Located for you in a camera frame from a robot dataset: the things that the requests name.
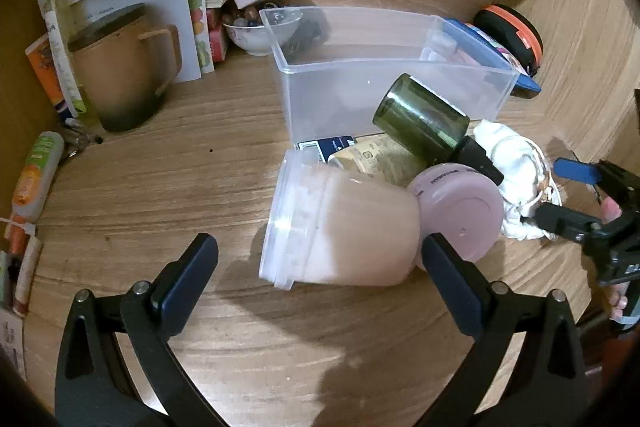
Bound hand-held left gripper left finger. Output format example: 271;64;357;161
54;233;231;427

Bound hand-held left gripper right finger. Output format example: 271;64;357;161
421;233;601;427

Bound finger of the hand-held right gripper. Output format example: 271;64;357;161
554;158;633;200
520;203;601;242

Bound white drawstring cloth bag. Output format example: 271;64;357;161
472;119;563;242

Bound pink round compact case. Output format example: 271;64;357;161
406;163;505;267

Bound translucent jar with pale contents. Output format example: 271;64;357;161
258;149;421;292

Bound beige labelled bottle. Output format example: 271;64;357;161
327;134;436;188

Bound dark green glass bottle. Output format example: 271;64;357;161
372;74;505;186

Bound clear plastic storage bin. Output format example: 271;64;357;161
258;6;521;152

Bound person's right hand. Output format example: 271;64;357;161
600;199;640;324

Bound wooden desk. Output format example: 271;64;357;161
0;0;640;427

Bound blue pencil case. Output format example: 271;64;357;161
442;18;543;98

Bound orange and black round case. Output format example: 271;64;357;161
472;4;543;80

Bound orange marker pen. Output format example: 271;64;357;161
5;217;38;258

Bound blue and white small box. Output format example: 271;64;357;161
296;136;357;165

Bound orange and green tube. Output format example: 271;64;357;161
11;132;66;220

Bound brown mug with lid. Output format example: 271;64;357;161
67;4;182;132

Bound red small carton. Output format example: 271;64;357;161
207;7;230;62

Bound fruit print carton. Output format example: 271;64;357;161
187;0;216;75

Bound white bowl with beads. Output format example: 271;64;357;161
222;9;303;56

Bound orange book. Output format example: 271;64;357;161
25;34;86;118

